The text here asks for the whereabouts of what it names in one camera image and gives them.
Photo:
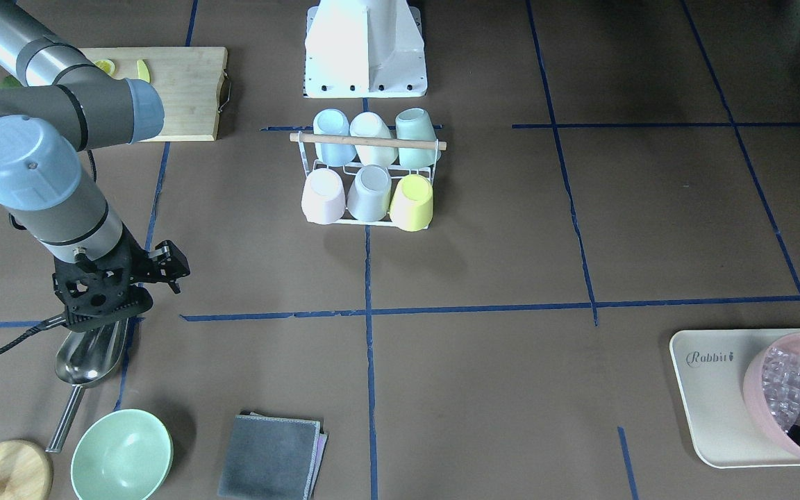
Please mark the beige tray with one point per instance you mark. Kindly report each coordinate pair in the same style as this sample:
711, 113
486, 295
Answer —
711, 371

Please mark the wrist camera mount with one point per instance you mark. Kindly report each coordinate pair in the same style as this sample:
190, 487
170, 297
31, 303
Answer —
95, 299

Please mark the lemon slice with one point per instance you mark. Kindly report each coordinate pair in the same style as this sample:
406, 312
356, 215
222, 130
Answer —
108, 66

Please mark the avocado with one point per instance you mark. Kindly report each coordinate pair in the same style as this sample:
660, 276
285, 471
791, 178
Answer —
10, 82

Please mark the light blue cup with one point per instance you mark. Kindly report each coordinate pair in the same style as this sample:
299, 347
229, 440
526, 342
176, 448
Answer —
333, 122

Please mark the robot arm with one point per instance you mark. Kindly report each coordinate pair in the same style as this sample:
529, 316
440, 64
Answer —
65, 105

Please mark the green cup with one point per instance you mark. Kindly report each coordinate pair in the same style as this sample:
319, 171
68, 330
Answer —
415, 124

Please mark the wooden cutting board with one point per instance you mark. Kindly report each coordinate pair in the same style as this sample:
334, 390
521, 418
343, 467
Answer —
189, 81

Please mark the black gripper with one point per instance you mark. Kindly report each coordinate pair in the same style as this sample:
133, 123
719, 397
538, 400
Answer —
168, 264

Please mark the white wire cup holder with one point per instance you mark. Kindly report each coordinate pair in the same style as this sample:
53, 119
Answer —
348, 172

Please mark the green bowl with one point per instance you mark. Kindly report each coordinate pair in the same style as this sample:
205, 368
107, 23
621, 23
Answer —
125, 455

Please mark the grey folded cloth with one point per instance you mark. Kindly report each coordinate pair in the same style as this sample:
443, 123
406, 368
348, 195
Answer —
272, 458

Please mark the pink cup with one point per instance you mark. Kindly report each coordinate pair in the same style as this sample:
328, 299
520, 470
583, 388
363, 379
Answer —
323, 199

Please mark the yellow cup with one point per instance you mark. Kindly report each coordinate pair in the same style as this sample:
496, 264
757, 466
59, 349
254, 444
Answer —
412, 205

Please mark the grey cup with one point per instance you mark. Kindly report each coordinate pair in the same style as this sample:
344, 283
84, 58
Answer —
369, 197

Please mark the metal scoop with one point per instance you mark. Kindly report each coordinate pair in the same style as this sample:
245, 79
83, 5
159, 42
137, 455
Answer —
83, 361

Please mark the wooden mug tree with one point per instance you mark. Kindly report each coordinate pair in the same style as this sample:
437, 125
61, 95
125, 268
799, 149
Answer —
25, 470

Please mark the pink bowl with ice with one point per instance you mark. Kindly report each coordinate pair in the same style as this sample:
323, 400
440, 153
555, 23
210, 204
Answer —
771, 391

